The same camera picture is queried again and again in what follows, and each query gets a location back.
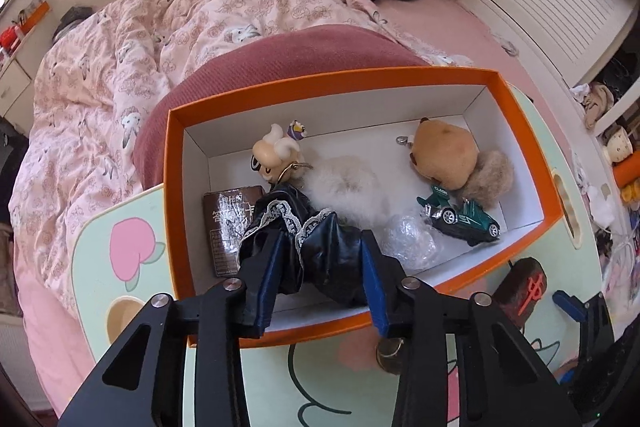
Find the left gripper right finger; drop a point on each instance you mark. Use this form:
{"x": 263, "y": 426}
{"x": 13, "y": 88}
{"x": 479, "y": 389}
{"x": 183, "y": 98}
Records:
{"x": 502, "y": 381}

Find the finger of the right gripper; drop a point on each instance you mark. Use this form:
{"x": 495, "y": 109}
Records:
{"x": 571, "y": 305}

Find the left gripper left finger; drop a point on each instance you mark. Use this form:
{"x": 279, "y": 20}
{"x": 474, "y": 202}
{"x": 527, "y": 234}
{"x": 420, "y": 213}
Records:
{"x": 139, "y": 380}

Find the dark red pouch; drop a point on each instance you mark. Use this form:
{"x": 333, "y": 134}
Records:
{"x": 521, "y": 289}

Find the clear plastic wrap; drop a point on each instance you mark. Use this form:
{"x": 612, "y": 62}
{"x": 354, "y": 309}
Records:
{"x": 412, "y": 241}

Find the green toy car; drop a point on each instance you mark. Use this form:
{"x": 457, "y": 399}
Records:
{"x": 468, "y": 221}

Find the brown small card box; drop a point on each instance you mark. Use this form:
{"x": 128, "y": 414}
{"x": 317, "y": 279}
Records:
{"x": 227, "y": 215}

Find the black lace-trimmed cloth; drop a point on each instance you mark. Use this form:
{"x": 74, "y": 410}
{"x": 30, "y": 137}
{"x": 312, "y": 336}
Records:
{"x": 318, "y": 248}

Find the tan plush toy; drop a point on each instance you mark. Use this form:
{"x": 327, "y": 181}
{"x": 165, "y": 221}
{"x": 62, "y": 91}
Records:
{"x": 447, "y": 155}

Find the orange cardboard box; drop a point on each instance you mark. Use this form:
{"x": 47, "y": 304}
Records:
{"x": 356, "y": 113}

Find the white fluffy pompom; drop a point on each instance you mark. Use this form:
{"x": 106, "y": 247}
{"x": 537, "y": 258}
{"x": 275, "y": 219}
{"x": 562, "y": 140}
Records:
{"x": 348, "y": 186}

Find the cartoon head keychain figure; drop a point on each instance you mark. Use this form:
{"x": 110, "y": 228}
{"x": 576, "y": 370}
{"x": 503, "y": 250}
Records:
{"x": 277, "y": 157}

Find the small shiny metallic object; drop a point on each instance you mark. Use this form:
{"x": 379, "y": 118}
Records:
{"x": 389, "y": 352}

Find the pink floral duvet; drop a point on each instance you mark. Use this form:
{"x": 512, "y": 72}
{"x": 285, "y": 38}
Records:
{"x": 98, "y": 85}

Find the white drawer cabinet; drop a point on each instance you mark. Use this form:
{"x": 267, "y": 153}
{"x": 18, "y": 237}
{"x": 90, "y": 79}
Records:
{"x": 17, "y": 97}

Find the dark red pillow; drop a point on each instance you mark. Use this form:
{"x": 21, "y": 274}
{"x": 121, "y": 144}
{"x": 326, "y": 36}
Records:
{"x": 311, "y": 51}

